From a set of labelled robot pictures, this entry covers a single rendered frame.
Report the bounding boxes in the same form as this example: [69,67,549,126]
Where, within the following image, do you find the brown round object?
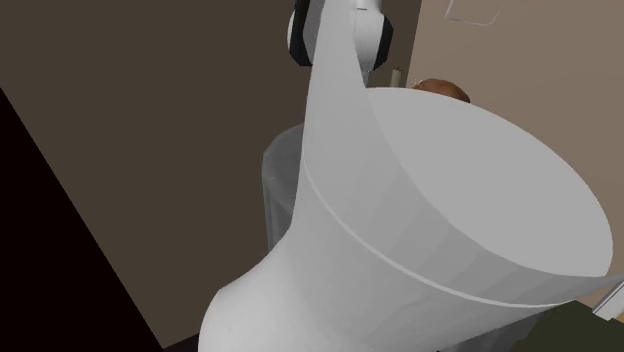
[412,78,472,105]

